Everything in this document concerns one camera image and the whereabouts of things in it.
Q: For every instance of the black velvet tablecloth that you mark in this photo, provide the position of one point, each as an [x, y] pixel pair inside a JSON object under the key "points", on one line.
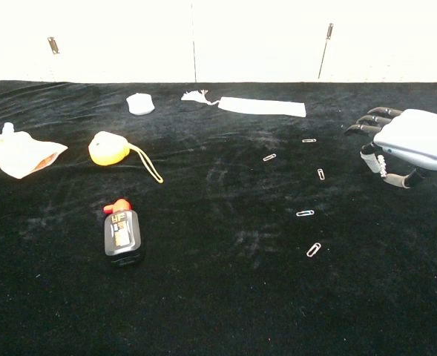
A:
{"points": [[218, 278]]}

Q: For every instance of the paperclip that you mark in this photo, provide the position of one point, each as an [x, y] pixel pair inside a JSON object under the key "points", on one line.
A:
{"points": [[309, 140], [313, 249], [305, 213], [321, 174], [269, 157]]}

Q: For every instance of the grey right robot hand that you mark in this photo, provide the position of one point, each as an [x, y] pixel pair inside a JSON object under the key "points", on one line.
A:
{"points": [[418, 139]]}

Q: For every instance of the white spouted refill pouch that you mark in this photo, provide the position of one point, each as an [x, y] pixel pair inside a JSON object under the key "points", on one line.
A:
{"points": [[16, 152]]}

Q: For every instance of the black bottle with red cap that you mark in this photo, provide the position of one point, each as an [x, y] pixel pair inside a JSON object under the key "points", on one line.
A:
{"points": [[123, 233]]}

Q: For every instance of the metal hinge with thin rod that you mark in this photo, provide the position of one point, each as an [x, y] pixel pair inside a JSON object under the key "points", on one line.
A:
{"points": [[326, 44]]}

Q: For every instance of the paperclip bottom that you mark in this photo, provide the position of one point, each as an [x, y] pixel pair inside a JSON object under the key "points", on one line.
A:
{"points": [[313, 249]]}

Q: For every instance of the small metal wall hinge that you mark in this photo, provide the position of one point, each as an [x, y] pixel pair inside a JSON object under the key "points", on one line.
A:
{"points": [[53, 45]]}

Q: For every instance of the paperclip top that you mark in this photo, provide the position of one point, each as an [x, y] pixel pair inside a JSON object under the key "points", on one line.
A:
{"points": [[309, 140]]}

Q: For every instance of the white bookmark with tassel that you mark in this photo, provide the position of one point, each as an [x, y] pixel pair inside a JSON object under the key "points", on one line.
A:
{"points": [[262, 107]]}

